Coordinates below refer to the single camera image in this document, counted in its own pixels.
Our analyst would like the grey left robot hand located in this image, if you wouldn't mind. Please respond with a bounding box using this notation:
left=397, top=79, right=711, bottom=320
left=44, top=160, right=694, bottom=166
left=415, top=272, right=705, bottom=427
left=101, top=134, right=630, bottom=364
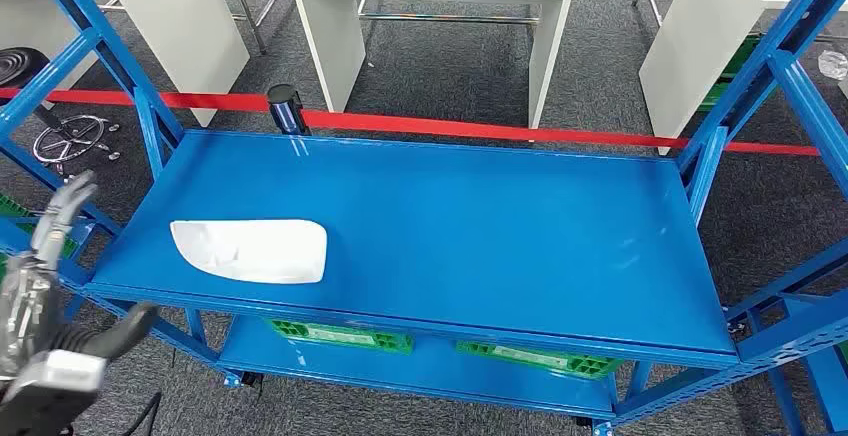
left=0, top=171, right=160, bottom=381

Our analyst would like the white plastic car part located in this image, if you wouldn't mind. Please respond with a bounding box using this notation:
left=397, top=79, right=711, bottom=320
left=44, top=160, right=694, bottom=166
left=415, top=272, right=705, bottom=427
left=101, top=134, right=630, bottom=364
left=170, top=218, right=329, bottom=286

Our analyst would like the green plastic crate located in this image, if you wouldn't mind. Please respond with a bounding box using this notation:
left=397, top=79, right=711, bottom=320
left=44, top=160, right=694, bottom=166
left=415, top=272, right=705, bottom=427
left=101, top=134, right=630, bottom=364
left=0, top=193, right=79, bottom=261
left=455, top=341, right=624, bottom=381
left=695, top=34, right=763, bottom=113
left=266, top=318, right=415, bottom=356

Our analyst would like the black office chair chrome base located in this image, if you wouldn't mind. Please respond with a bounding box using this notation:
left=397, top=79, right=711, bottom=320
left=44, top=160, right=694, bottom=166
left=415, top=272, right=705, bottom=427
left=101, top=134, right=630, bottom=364
left=0, top=47, right=122, bottom=176

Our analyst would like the white table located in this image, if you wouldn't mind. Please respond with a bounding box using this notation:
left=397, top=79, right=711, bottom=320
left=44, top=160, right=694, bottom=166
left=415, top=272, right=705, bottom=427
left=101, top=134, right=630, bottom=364
left=639, top=0, right=848, bottom=156
left=290, top=0, right=575, bottom=131
left=0, top=0, right=252, bottom=128

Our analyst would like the red barrier belt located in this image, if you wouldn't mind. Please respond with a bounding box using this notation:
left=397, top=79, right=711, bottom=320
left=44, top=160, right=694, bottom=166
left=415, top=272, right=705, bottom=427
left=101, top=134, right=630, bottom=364
left=0, top=87, right=823, bottom=158

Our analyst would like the clear plastic bag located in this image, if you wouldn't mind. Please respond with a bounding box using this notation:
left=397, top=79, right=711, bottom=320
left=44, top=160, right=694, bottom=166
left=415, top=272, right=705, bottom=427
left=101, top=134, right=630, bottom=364
left=818, top=48, right=848, bottom=83

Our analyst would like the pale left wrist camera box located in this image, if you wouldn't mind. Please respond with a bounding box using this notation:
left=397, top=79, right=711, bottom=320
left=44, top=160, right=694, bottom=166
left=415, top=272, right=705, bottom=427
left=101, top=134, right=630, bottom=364
left=0, top=350, right=109, bottom=436

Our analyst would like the black stanchion post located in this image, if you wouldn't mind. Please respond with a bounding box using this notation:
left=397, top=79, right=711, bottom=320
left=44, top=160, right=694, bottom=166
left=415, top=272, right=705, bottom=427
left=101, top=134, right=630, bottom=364
left=266, top=83, right=311, bottom=137

